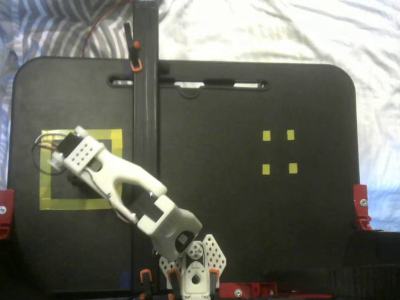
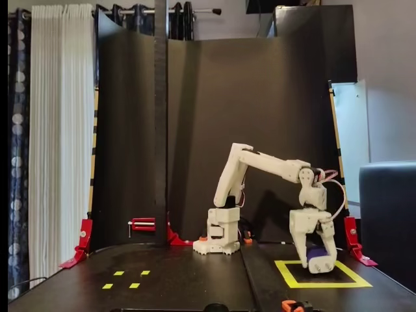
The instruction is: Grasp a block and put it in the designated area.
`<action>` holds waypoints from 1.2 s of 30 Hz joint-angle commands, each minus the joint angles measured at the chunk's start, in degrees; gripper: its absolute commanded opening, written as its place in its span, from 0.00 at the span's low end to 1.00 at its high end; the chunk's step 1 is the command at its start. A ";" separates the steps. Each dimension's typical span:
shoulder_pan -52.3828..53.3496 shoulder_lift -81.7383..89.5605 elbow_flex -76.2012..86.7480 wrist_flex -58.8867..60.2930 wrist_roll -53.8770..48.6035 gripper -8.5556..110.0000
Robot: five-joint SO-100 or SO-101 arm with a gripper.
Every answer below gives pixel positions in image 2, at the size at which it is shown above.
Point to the yellow tape square outline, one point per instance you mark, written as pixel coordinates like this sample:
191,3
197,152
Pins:
325,285

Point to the yellow black folding ruler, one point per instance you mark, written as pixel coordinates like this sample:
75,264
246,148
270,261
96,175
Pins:
337,143
94,143

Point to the orange black spring clamp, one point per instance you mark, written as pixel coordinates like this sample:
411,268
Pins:
203,239
287,306
248,240

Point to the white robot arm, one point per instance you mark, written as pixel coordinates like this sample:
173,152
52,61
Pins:
260,162

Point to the red corner bracket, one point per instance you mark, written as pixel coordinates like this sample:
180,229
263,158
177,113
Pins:
85,234
177,240
351,227

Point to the white pleated curtain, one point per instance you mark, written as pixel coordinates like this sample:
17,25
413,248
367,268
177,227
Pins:
58,130

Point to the black backdrop sheet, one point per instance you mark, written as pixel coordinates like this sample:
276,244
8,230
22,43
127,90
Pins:
243,97

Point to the dark dotted curtain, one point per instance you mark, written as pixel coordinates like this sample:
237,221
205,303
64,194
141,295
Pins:
18,130

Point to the dark curtain behind backdrop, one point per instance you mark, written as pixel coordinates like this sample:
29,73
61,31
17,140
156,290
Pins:
143,24

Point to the small yellow tape marker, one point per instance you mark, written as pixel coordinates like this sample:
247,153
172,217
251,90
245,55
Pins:
145,272
134,285
118,273
107,286

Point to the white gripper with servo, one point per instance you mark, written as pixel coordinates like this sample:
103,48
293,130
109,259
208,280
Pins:
303,223

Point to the black upright post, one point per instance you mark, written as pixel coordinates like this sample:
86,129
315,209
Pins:
161,130

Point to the dark blue sofa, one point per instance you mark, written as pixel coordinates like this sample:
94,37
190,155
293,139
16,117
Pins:
390,211

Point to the black wall-mounted panel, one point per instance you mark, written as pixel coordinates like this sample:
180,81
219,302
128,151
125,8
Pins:
269,5

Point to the red C-clamp silver screw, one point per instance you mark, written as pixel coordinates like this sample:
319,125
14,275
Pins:
143,229

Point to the silver curtain rod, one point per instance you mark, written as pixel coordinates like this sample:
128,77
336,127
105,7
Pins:
201,12

